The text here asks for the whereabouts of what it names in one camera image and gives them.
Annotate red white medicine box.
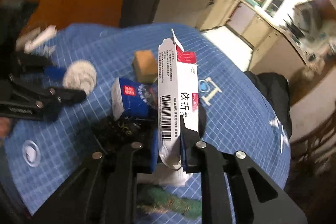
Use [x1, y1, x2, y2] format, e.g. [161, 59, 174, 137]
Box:
[157, 30, 199, 170]

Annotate white plastic pouch blue print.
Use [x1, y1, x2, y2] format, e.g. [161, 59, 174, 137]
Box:
[15, 25, 57, 53]

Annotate beige kitchen counter cabinets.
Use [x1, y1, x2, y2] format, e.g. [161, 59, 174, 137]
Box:
[196, 0, 307, 79]

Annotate person's left hand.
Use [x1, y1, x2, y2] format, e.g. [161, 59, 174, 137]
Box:
[0, 117, 13, 138]

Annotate white crumpled tissue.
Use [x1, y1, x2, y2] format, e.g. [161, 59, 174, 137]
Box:
[137, 164, 193, 186]

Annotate beige rolled towel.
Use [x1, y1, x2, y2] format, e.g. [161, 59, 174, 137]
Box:
[63, 60, 97, 95]

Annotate green scouring pad roll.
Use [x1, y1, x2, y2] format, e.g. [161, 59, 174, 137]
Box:
[136, 184, 202, 220]

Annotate blue white tissue pack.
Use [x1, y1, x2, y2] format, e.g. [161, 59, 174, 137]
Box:
[111, 77, 158, 121]

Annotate blue checked tablecloth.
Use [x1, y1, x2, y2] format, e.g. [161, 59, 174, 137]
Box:
[1, 24, 290, 223]

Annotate tan sponge block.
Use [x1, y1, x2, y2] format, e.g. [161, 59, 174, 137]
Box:
[132, 50, 158, 84]

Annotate black bag behind table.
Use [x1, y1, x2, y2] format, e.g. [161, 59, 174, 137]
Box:
[244, 71, 292, 138]

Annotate wooden chair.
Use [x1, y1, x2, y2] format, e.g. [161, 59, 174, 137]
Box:
[290, 108, 336, 177]

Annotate black wok on stove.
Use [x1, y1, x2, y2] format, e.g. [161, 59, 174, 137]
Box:
[285, 14, 305, 39]

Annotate range hood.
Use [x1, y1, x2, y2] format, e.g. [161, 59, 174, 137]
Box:
[293, 0, 322, 37]

